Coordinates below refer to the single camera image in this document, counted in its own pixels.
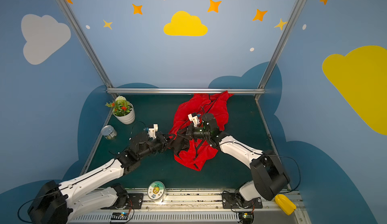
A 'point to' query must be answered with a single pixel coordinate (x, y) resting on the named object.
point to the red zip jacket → (189, 112)
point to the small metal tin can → (109, 131)
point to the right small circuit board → (246, 217)
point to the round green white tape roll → (156, 191)
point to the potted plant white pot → (122, 110)
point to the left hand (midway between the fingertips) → (176, 133)
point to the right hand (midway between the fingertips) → (177, 132)
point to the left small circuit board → (119, 217)
